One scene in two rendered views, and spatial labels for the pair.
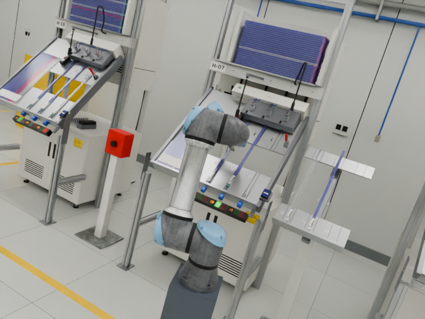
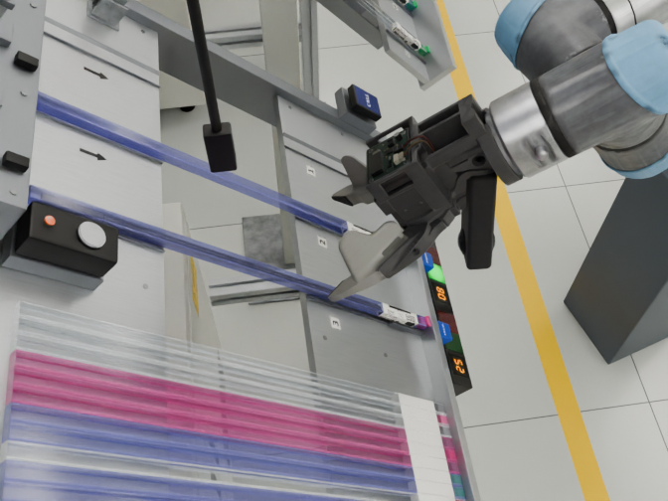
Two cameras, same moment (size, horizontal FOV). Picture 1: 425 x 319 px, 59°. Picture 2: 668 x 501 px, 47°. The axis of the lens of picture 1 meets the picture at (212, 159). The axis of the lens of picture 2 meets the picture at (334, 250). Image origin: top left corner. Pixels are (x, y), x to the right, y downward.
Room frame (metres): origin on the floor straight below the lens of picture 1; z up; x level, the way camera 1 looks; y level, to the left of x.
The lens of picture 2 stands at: (2.28, 0.33, 1.59)
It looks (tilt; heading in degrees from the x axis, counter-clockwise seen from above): 57 degrees down; 239
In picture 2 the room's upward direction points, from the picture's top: straight up
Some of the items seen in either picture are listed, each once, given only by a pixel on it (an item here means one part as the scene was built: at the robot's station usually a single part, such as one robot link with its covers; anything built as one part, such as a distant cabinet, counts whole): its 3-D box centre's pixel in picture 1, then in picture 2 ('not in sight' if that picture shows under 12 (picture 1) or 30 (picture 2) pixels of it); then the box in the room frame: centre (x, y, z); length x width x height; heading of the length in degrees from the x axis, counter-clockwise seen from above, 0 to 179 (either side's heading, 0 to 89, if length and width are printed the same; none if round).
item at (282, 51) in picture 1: (280, 52); not in sight; (2.41, -0.23, 1.52); 0.51 x 0.13 x 0.27; 67
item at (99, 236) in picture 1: (110, 186); not in sight; (2.40, 0.62, 0.39); 0.24 x 0.24 x 0.78; 67
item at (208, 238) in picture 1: (207, 241); not in sight; (1.28, -0.06, 0.72); 0.13 x 0.12 x 0.14; 88
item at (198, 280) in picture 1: (200, 269); not in sight; (1.28, -0.07, 0.60); 0.15 x 0.15 x 0.10
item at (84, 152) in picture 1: (73, 118); not in sight; (2.94, 1.17, 0.66); 1.01 x 0.73 x 1.31; 157
